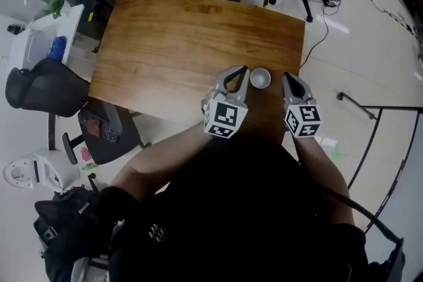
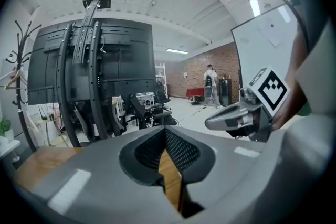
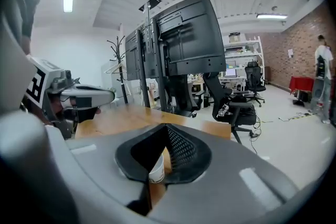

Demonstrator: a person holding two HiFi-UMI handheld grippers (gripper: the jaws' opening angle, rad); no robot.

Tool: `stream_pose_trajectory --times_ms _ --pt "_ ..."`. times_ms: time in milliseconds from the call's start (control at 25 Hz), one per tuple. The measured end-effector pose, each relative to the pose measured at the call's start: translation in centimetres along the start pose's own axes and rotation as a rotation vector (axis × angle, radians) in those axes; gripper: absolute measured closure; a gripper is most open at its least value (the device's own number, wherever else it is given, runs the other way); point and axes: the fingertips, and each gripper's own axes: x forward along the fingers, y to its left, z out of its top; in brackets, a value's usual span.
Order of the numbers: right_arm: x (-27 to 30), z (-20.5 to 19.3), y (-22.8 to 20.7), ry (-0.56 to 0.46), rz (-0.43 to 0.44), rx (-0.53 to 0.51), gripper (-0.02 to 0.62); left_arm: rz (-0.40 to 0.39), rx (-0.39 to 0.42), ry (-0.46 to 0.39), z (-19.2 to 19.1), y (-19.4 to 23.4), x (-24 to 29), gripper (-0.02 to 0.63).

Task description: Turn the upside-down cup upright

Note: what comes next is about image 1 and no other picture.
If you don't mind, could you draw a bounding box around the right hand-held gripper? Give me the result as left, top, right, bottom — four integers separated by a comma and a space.
282, 72, 322, 139

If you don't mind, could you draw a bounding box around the white side table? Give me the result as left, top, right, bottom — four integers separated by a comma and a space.
8, 3, 86, 79

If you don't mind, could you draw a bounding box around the white paper cup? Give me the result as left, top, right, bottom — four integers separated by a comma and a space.
249, 67, 272, 90

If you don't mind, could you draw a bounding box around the brown leather wallet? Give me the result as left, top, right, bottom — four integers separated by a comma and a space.
86, 118, 102, 136

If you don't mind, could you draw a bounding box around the black keyboard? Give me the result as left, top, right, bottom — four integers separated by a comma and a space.
77, 108, 120, 145

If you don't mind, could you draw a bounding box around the person's left forearm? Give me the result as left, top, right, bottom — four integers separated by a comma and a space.
110, 127, 215, 202

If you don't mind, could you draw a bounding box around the person's right forearm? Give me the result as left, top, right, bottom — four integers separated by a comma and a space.
292, 135, 355, 229

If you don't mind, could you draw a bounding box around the white fabric pouch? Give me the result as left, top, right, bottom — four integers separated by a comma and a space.
71, 256, 112, 282

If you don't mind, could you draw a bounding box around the person's black shirt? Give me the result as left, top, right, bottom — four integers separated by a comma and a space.
95, 138, 369, 282

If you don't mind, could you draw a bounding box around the green potted plant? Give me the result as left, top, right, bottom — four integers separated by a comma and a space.
42, 0, 66, 19

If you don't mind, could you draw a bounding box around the white round plastic appliance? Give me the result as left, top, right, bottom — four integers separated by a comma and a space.
3, 155, 81, 191

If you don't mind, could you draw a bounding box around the blue cloth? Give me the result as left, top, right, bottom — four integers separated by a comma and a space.
48, 35, 68, 61

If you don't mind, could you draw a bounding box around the black mesh office chair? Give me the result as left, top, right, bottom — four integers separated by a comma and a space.
5, 57, 152, 166
32, 186, 113, 275

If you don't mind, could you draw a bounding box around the black power cable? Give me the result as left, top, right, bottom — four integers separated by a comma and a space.
299, 3, 331, 69

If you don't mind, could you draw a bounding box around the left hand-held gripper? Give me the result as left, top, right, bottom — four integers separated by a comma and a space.
201, 65, 250, 140

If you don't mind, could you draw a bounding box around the black cabinet yellow sticker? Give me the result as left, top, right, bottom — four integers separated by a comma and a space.
75, 0, 124, 42

